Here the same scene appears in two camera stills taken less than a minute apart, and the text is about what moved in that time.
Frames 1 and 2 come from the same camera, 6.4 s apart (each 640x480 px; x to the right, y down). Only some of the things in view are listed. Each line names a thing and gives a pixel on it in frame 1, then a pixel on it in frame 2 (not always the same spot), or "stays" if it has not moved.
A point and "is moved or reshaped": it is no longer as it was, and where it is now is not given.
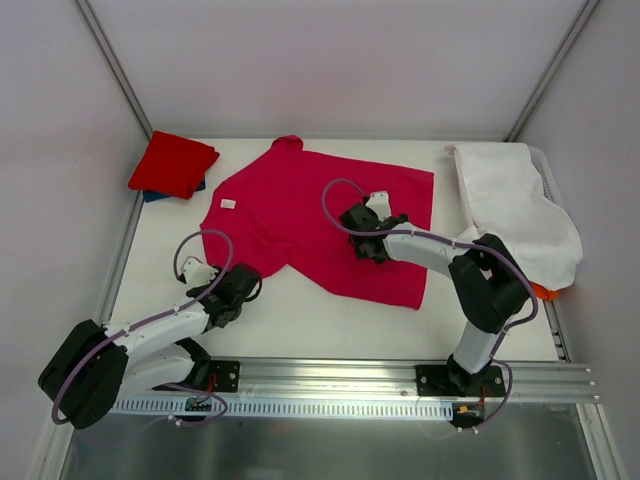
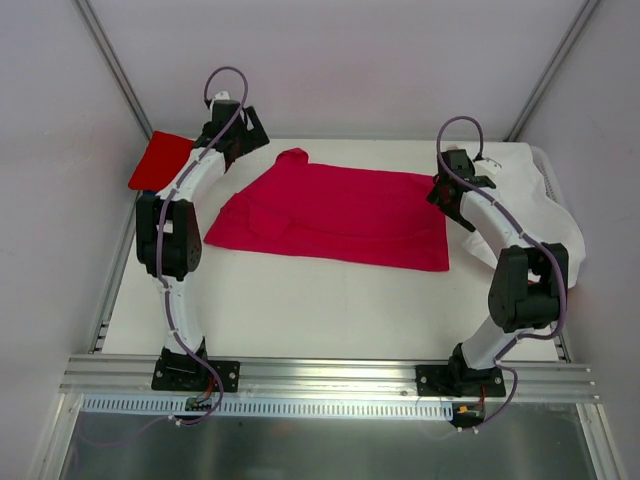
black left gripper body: [201, 291] to [252, 132]
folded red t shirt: [172, 166] stays
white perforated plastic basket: [550, 186] stays
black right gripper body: [367, 250] to [445, 201]
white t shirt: [505, 200] stays
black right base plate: [449, 381] stays
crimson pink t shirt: [286, 209] is moved or reshaped
